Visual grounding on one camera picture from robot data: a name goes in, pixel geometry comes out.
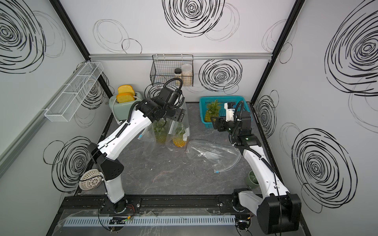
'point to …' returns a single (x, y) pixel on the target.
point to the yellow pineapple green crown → (212, 110)
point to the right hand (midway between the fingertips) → (216, 117)
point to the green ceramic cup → (251, 181)
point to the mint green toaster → (121, 111)
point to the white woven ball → (91, 179)
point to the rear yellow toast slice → (126, 88)
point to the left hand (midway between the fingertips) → (177, 111)
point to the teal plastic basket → (205, 101)
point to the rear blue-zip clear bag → (148, 136)
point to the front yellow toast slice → (124, 97)
